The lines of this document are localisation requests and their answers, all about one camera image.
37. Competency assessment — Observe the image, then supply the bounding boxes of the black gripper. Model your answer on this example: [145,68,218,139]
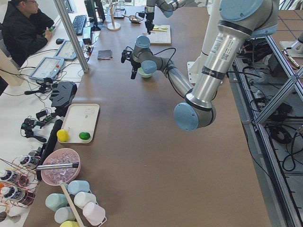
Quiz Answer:
[121,46,141,79]
[138,11,154,35]

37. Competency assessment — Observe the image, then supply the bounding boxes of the green bowl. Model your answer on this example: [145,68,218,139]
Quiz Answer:
[138,67,152,78]

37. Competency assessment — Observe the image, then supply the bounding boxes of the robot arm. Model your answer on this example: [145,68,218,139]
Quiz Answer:
[138,0,186,35]
[121,0,279,131]

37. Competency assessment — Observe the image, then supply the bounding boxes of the pink bowl with ice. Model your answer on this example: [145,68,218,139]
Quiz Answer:
[41,148,81,186]

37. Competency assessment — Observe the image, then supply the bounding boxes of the bamboo cutting board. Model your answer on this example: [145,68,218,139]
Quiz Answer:
[147,25,171,45]

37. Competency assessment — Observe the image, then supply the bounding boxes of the steel scoop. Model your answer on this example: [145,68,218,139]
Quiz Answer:
[123,14,143,24]

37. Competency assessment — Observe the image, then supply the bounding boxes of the grey folded cloth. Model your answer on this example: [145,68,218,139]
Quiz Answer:
[97,50,113,60]

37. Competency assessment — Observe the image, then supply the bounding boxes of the wooden cup tree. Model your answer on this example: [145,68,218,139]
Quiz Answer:
[107,2,121,31]

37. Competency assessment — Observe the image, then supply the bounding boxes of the black keyboard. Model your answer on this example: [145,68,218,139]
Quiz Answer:
[72,15,87,35]

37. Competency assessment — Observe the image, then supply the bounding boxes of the teach pendant far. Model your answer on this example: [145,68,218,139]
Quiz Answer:
[54,40,77,61]

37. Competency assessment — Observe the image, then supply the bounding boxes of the teach pendant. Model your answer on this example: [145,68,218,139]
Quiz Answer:
[29,57,65,81]
[54,40,77,61]

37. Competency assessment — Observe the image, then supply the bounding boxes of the beige tray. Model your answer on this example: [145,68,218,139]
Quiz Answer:
[57,104,100,144]

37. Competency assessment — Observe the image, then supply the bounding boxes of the computer mouse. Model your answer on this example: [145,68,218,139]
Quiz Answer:
[55,38,64,45]

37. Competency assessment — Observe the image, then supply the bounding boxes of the lime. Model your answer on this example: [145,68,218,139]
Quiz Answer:
[79,131,91,140]

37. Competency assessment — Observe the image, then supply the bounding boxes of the teach pendant near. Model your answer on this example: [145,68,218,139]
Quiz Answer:
[29,57,65,81]

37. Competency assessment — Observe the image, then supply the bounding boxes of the yellow lemon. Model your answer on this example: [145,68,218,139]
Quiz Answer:
[56,129,69,142]

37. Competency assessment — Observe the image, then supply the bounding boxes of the steel tongs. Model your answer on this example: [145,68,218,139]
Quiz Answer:
[36,162,80,171]

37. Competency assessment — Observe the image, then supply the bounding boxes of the seated person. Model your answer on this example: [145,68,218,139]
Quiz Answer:
[2,0,54,67]

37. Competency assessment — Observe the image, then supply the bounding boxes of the blue cup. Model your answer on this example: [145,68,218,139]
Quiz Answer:
[68,180,90,195]

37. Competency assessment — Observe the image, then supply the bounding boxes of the white cup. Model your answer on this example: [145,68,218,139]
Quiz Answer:
[74,192,97,209]

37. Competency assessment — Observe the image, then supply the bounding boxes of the pink cup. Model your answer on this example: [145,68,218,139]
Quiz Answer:
[82,202,106,226]

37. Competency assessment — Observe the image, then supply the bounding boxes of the green cup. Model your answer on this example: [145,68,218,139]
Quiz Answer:
[45,193,68,212]

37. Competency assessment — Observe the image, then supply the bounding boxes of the light grey cup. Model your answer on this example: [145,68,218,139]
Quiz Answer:
[54,207,75,224]

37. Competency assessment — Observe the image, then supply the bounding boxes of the yellow cup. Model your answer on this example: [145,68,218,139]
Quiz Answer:
[60,220,80,227]

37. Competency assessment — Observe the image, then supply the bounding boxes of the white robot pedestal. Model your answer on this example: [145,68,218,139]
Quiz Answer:
[187,0,221,84]

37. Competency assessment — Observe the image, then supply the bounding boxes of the aluminium frame post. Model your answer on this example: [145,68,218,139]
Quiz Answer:
[53,0,89,73]

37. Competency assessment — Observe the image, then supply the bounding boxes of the copper wire bottle rack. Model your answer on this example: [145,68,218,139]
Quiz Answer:
[0,159,40,208]

